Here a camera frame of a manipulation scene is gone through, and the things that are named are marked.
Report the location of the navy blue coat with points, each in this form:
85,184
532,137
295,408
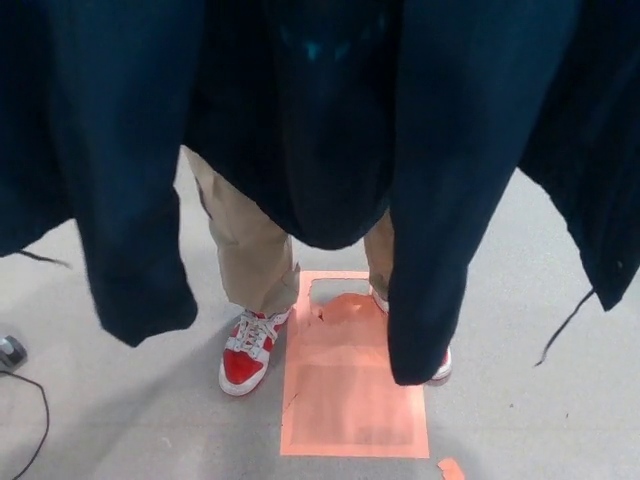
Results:
125,175

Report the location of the person's right red white sneaker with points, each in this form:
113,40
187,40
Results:
240,372

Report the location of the person's red white sneaker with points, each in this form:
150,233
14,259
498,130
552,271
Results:
444,370
240,372

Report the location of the person's left red white sneaker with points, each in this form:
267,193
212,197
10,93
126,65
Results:
444,370

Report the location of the beige trousers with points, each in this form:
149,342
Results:
250,260

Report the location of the orange rectangular floor mat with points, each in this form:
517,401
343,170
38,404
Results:
350,400

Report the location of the orange paper scrap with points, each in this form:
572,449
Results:
452,470

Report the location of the grey black floor device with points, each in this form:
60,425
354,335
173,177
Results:
11,356

